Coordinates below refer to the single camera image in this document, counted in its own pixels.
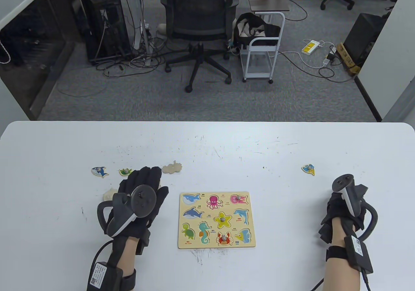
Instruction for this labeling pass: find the person's left hand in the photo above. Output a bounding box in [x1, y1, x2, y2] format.
[109, 166, 170, 256]

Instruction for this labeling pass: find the person's right hand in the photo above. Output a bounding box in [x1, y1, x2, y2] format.
[318, 192, 367, 248]

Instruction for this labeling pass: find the black and white controller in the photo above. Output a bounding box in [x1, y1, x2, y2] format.
[332, 174, 379, 241]
[97, 185, 157, 238]

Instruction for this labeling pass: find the wooden seahorse-shaped puzzle piece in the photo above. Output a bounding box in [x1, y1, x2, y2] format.
[162, 160, 183, 175]

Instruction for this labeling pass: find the wooden puzzle frame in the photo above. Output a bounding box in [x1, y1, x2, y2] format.
[178, 192, 256, 249]

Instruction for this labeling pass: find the yellow starfish puzzle piece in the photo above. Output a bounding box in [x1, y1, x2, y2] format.
[214, 211, 233, 229]

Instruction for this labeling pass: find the person's right forearm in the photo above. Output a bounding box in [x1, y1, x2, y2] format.
[323, 221, 362, 291]

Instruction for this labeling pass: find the person's left forearm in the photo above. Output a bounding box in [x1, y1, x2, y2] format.
[113, 238, 137, 277]

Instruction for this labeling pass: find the black labelled wrist box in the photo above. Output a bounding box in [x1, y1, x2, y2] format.
[344, 235, 374, 274]
[87, 262, 124, 291]

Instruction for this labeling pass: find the brown cardboard box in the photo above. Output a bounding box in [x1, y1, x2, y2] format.
[336, 42, 361, 75]

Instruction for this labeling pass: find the black computer tower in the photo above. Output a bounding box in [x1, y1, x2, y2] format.
[78, 0, 132, 63]

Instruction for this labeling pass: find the white yellow power strip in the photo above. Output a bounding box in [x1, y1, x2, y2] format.
[302, 40, 320, 55]

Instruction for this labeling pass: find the black mesh office chair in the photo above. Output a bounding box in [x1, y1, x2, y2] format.
[160, 0, 240, 93]

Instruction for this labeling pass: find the black boxy case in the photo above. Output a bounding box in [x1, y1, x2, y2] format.
[343, 12, 388, 66]

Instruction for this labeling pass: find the black bag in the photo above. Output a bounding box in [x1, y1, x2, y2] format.
[233, 12, 281, 47]

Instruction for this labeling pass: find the black glove cable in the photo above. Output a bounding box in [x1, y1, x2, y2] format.
[92, 241, 114, 267]
[311, 269, 372, 291]

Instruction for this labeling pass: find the tangle of floor cables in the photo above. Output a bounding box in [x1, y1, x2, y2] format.
[94, 29, 169, 77]

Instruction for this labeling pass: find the long black floor cable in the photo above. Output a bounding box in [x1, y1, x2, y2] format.
[277, 51, 356, 83]

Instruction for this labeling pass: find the white metal frame rig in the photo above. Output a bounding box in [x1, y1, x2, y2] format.
[122, 0, 153, 67]

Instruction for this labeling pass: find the white hanging cord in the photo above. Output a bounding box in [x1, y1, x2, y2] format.
[0, 40, 11, 64]

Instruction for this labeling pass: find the curved black floor cable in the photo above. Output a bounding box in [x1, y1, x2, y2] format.
[285, 0, 308, 21]

